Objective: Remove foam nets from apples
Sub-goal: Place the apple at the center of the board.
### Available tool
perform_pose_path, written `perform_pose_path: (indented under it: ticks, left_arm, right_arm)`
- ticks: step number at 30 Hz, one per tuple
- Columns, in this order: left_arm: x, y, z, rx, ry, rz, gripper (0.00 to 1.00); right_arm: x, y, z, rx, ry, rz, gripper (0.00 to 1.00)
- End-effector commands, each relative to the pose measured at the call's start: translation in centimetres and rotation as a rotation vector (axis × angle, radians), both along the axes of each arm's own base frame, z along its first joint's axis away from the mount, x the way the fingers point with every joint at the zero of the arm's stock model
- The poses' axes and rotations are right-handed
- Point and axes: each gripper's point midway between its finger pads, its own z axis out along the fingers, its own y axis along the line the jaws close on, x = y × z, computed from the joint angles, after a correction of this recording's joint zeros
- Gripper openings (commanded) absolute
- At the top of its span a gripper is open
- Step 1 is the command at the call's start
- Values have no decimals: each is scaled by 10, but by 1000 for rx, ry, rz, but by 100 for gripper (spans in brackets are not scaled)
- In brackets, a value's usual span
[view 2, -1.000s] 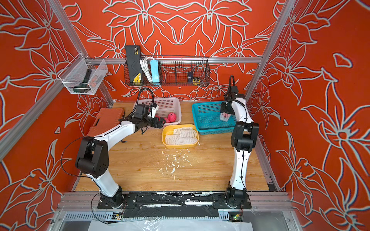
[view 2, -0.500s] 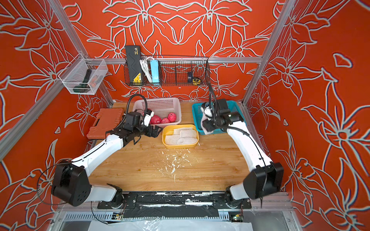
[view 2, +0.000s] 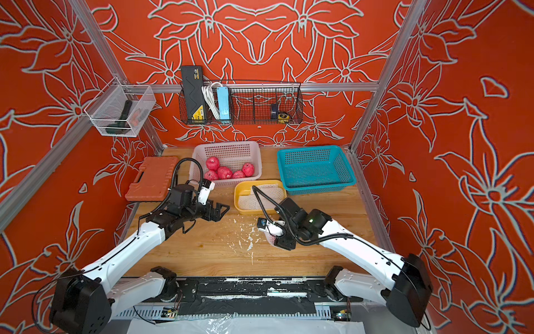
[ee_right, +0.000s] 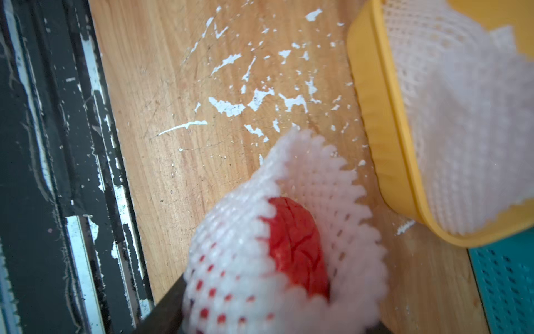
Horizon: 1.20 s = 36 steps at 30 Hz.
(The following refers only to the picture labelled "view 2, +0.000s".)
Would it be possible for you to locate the netted apple bottom hidden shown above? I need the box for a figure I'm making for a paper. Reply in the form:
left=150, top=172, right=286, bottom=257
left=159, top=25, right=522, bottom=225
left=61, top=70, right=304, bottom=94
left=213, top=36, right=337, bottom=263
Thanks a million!
left=264, top=223, right=285, bottom=246

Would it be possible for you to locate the netted apple large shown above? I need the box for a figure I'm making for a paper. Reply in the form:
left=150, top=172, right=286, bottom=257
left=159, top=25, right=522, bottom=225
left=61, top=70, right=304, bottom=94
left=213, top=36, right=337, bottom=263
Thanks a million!
left=205, top=157, right=221, bottom=171

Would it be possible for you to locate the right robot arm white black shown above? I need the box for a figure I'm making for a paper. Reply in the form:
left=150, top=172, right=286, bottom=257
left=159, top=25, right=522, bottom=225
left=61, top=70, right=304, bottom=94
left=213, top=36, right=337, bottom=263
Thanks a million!
left=262, top=198, right=433, bottom=328

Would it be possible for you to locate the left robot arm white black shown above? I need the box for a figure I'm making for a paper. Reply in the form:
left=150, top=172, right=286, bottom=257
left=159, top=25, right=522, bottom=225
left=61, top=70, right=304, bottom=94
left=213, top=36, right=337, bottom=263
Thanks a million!
left=49, top=181, right=229, bottom=333

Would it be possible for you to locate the yellow plastic tray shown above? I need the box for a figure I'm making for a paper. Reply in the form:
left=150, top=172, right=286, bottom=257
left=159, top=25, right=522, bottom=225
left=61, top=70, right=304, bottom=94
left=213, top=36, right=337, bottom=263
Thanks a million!
left=234, top=180, right=287, bottom=215

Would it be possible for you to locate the orange tool case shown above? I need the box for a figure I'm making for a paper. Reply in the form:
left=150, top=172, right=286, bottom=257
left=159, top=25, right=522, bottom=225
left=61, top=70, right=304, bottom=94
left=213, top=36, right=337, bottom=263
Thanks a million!
left=125, top=157, right=179, bottom=202

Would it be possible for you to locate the pink plastic basket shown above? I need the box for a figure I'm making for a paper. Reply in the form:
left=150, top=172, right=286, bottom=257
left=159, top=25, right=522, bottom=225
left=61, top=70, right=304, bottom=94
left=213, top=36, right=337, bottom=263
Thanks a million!
left=189, top=141, right=262, bottom=187

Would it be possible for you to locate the teal plastic basket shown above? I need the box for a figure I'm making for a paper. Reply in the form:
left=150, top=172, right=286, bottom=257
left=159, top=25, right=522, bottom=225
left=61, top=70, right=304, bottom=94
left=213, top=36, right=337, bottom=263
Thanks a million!
left=277, top=146, right=357, bottom=196

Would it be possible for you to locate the dark green tool in box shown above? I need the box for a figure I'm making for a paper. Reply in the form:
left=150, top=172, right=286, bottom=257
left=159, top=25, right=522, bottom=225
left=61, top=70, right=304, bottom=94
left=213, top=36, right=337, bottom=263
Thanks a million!
left=105, top=100, right=133, bottom=135

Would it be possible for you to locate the small tape measure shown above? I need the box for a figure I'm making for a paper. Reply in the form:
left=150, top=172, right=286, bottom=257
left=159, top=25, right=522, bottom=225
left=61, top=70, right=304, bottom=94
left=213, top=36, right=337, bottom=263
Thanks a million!
left=277, top=113, right=291, bottom=124

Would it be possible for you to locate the light blue power bank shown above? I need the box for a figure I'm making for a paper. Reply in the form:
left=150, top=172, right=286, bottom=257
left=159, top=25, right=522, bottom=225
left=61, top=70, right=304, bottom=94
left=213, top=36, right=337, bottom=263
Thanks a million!
left=216, top=86, right=231, bottom=122

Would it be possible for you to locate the black yellow device box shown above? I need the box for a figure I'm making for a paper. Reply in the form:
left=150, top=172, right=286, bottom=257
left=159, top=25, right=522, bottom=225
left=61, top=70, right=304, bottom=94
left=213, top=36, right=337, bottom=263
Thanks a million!
left=181, top=65, right=207, bottom=125

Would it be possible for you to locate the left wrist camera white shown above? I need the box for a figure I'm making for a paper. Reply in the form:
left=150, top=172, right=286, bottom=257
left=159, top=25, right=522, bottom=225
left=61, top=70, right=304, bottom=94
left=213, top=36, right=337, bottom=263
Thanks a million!
left=197, top=180, right=215, bottom=205

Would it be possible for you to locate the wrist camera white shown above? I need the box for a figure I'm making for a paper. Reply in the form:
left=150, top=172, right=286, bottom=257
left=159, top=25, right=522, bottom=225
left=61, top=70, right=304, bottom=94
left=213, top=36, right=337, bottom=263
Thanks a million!
left=197, top=180, right=215, bottom=205
left=257, top=217, right=285, bottom=237

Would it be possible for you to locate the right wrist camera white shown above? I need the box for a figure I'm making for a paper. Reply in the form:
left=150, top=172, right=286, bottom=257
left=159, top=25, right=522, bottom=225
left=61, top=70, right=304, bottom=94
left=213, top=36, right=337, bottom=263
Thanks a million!
left=257, top=217, right=285, bottom=237

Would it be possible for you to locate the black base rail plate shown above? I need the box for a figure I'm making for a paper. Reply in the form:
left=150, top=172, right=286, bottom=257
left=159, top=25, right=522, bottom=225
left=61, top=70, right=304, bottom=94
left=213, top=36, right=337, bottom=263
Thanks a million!
left=136, top=277, right=363, bottom=321

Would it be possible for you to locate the black wire wall basket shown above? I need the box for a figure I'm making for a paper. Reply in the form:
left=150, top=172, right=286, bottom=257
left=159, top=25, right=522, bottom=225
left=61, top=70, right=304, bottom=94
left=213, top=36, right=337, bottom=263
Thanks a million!
left=178, top=81, right=304, bottom=125

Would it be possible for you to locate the clear acrylic wall box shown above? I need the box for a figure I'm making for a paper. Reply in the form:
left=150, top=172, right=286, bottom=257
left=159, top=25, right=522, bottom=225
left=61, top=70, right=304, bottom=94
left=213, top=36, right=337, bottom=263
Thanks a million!
left=83, top=78, right=157, bottom=138

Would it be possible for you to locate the white coiled cable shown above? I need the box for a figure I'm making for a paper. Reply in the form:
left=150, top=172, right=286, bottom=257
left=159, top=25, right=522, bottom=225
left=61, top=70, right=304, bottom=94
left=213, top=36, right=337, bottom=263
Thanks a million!
left=201, top=81, right=224, bottom=120

